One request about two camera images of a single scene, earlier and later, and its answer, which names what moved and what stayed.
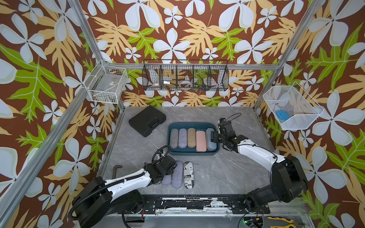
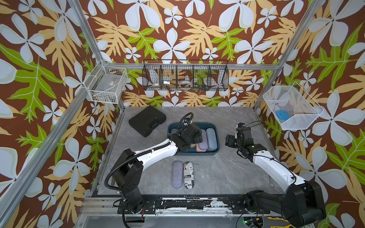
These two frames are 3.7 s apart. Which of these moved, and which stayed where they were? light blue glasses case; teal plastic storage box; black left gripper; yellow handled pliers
Moved: black left gripper
Stayed: yellow handled pliers; light blue glasses case; teal plastic storage box
